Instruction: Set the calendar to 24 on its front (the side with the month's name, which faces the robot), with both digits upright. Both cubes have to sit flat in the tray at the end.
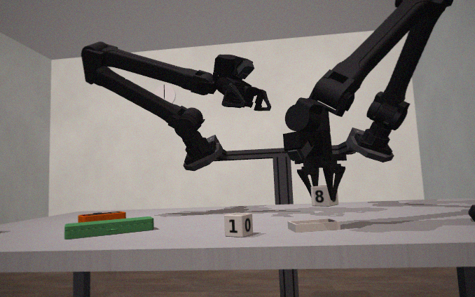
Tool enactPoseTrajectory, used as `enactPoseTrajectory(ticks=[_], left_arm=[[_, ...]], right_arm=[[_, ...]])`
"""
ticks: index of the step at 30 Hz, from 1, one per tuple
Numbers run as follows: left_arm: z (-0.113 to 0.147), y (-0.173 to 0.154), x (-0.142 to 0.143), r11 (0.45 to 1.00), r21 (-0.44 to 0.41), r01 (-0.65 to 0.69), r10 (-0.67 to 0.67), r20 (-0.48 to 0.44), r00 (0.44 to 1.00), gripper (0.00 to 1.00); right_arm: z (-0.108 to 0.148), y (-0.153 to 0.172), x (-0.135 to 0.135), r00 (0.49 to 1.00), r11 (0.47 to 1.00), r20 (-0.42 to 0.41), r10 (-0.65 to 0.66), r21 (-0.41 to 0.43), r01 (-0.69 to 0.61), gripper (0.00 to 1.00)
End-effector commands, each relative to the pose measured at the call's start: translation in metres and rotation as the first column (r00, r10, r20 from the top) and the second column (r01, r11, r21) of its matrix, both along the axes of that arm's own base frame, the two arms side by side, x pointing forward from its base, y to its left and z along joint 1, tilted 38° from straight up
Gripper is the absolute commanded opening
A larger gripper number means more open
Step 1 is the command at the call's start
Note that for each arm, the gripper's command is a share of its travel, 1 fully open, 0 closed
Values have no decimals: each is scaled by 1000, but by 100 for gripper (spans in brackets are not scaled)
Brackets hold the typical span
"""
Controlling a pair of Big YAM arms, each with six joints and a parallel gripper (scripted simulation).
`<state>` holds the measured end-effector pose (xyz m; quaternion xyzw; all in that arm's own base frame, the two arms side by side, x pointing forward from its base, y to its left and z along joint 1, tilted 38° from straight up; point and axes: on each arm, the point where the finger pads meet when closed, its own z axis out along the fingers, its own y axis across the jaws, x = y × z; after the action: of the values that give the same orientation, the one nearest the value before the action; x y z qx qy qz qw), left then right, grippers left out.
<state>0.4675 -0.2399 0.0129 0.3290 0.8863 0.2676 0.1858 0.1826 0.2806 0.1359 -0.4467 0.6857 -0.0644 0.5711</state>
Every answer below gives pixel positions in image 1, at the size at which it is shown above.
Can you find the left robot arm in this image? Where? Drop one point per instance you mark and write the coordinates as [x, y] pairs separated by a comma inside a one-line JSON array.
[[388, 110]]

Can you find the green long rectangular box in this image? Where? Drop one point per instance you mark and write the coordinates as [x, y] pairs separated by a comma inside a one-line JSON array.
[[107, 227]]

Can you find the orange digital multimeter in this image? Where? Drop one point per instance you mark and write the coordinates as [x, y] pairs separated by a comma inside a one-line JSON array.
[[101, 216]]

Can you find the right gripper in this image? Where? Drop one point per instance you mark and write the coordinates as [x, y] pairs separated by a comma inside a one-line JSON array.
[[242, 95]]

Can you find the cream rectangular tray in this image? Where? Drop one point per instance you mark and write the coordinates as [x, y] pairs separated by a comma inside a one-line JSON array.
[[313, 225]]

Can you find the beige calendar cube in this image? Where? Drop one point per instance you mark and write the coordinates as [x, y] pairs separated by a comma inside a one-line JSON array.
[[238, 224], [320, 197]]

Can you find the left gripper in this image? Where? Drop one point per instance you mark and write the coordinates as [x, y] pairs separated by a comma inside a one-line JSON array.
[[311, 167]]

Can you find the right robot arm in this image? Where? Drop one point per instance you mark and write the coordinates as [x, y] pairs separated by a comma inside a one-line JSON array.
[[227, 69]]

